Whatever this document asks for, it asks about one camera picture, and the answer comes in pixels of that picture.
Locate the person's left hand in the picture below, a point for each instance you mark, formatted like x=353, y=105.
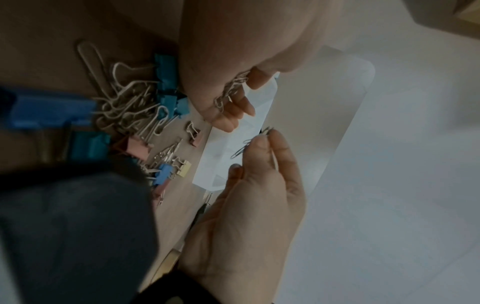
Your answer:
x=243, y=38

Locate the person's right hand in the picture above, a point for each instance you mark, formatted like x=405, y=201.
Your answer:
x=251, y=213

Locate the handful of paper clips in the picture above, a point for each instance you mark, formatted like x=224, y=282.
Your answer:
x=229, y=89

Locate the pile of silver paper clips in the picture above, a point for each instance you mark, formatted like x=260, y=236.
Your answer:
x=129, y=105

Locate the brown cardboard box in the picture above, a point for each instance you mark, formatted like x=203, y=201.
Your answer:
x=450, y=14

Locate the white compartment organizer tray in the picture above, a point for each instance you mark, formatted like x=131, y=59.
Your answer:
x=225, y=154

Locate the group of coloured binder clips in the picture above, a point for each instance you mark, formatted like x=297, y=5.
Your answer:
x=48, y=109

